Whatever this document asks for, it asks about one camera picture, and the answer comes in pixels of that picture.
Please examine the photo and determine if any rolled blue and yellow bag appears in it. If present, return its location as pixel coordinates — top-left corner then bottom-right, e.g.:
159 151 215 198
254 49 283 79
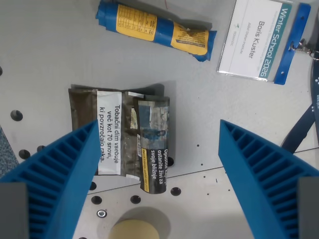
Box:
96 0 218 63

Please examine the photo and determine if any metal lanyard clip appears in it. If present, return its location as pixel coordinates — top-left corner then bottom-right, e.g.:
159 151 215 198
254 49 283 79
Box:
290 39 319 61

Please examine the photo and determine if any cream round disc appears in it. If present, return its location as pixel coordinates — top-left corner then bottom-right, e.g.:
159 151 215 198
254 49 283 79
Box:
107 218 160 239

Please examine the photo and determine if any conference name badge blue holder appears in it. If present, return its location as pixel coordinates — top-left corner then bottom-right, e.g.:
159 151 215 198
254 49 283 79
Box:
216 0 312 86

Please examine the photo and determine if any brown tobacco pouch with warning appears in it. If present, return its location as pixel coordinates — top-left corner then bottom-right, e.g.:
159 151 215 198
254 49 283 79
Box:
68 84 171 194

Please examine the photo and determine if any dark blue lanyard strap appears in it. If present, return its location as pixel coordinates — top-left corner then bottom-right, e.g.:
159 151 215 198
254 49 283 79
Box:
281 56 319 154

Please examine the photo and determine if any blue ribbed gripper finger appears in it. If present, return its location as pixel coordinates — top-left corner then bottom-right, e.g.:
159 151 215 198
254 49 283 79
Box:
0 119 100 239
218 119 319 239

